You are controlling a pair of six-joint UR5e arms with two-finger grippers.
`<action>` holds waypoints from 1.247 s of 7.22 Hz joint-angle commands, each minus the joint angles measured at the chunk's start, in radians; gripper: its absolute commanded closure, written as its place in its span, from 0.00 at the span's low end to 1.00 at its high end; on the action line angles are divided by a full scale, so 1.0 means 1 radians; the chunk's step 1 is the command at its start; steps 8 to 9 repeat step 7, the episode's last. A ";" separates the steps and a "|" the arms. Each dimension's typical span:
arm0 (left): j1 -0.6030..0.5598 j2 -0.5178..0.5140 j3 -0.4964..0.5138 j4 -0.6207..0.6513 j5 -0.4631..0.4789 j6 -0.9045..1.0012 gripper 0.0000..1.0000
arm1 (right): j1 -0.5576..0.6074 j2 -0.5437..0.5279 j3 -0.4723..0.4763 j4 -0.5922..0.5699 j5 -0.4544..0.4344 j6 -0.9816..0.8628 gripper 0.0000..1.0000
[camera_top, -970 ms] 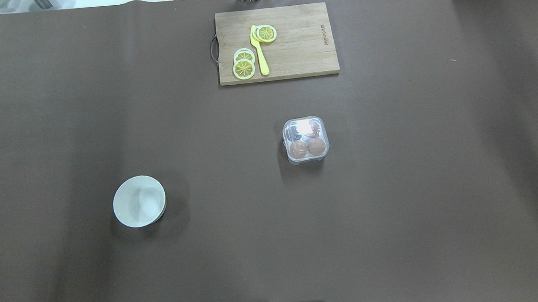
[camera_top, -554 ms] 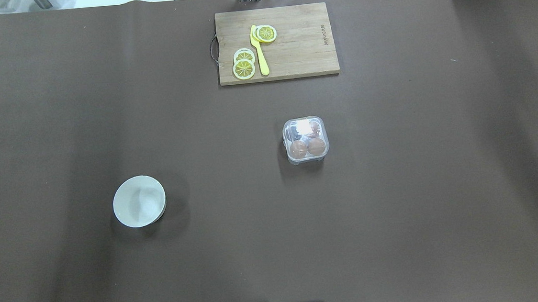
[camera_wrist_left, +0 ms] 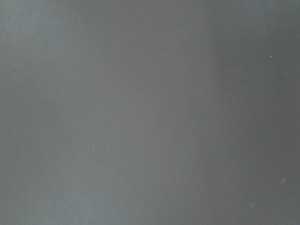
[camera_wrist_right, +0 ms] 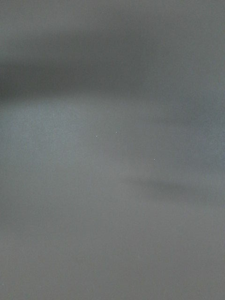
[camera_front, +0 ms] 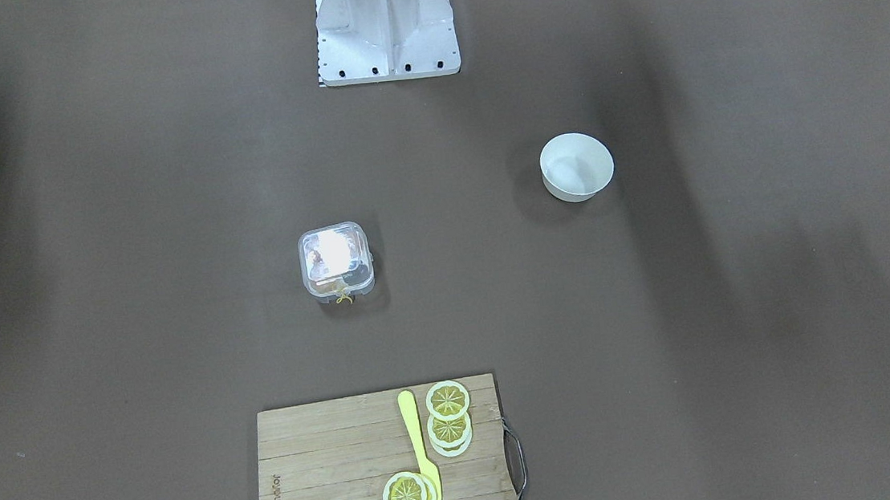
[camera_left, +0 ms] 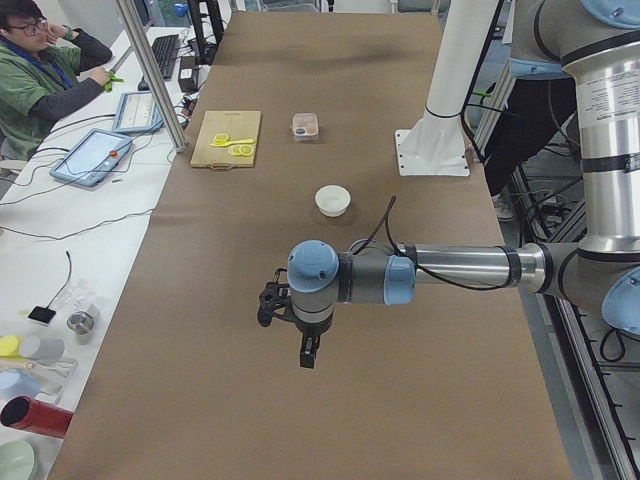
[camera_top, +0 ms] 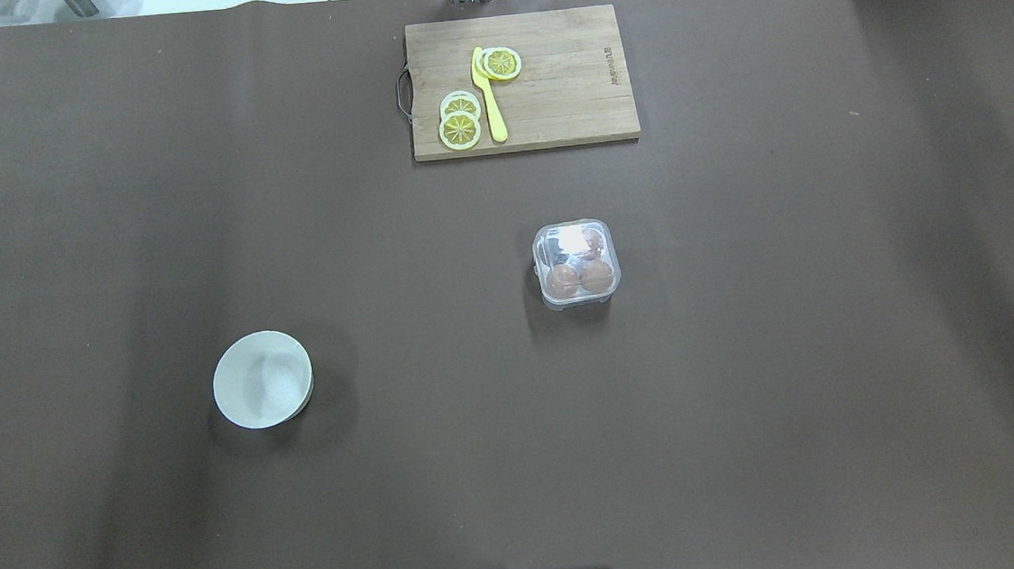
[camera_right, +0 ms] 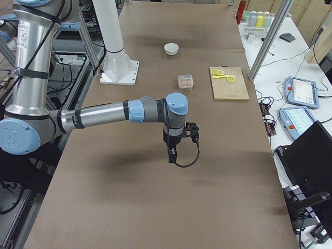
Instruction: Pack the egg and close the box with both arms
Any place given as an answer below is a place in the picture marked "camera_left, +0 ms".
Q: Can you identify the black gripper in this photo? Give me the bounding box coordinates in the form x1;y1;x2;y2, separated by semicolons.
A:
296;319;333;369

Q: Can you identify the clear plastic egg box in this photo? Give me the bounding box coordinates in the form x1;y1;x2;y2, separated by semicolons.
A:
291;112;320;142

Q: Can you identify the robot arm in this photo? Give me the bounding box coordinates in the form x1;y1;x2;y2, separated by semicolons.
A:
257;1;639;368

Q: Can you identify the white bowl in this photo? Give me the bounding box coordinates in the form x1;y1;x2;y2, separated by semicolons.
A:
314;185;351;218

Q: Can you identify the lemon slice lower left pair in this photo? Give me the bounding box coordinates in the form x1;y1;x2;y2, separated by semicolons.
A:
237;144;255;157

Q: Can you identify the lemon slice pair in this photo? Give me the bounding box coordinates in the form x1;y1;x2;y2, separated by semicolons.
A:
227;145;242;156
237;144;255;157

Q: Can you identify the lemon slice upper left pair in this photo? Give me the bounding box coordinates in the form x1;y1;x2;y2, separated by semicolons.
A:
227;145;242;156

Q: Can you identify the yellow plastic knife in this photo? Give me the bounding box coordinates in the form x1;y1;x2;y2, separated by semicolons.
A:
209;138;255;147

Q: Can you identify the lemon slice top right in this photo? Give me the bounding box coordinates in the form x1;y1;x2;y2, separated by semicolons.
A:
212;133;230;146

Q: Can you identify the wooden cutting board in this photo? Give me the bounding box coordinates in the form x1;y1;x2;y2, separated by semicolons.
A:
190;111;262;170

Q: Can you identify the metal cylinder part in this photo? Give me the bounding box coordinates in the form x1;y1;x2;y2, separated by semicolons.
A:
66;304;100;345

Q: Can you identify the grey cup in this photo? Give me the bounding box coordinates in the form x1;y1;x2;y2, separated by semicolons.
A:
19;335;65;365

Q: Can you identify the blue teach pendant near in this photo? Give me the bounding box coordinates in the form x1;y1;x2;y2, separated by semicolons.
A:
49;129;133;187

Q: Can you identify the blue teach pendant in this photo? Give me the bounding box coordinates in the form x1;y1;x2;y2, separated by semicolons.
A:
49;129;133;187
112;91;163;134

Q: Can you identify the blue teach pendant far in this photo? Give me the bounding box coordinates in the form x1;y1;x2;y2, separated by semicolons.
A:
112;91;163;134

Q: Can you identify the red cylinder bottle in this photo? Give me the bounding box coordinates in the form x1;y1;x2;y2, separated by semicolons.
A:
1;396;74;439

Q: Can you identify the yellow cup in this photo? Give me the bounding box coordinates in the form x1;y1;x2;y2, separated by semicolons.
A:
0;335;23;358

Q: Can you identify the green bowl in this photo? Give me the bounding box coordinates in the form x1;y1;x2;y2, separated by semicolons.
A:
1;441;37;480

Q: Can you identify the black keyboard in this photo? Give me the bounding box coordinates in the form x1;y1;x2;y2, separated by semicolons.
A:
151;34;180;80

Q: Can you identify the person in green jacket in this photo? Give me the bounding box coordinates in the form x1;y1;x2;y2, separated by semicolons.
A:
1;1;112;161

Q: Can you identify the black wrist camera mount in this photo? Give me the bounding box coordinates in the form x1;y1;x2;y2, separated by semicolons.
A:
257;268;296;327

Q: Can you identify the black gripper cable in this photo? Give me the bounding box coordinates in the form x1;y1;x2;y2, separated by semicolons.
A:
349;195;516;292

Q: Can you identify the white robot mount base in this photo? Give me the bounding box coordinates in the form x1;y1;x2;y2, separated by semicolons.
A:
395;0;501;177

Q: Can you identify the aluminium frame post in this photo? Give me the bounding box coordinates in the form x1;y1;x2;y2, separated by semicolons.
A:
115;0;187;153

